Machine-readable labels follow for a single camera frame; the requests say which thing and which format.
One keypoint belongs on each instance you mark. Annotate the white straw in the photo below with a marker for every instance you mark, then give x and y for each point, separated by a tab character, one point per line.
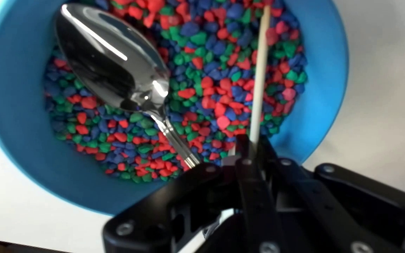
261	74

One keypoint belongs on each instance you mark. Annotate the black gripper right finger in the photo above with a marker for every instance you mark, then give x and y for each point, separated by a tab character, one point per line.
344	211

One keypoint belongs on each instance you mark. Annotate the blue bowl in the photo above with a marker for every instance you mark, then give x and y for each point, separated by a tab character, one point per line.
15	121

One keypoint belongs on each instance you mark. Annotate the coloured gravel pebbles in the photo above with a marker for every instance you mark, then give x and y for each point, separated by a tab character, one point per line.
212	70

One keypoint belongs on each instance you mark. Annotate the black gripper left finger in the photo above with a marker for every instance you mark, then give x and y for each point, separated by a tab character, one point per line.
189	211

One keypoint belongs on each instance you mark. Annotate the metal spoon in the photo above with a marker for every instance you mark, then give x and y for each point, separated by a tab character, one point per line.
113	70

